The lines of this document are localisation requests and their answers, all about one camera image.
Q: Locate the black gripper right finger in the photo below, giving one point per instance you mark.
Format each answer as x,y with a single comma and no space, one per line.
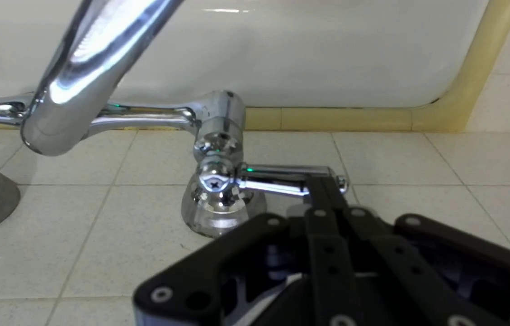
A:
446,265

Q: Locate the white sink basin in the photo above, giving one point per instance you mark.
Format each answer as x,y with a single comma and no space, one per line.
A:
327,48

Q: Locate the chrome faucet with spout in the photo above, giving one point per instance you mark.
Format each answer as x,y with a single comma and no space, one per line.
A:
85,66

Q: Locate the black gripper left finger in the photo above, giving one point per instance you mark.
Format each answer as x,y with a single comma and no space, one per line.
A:
218,272

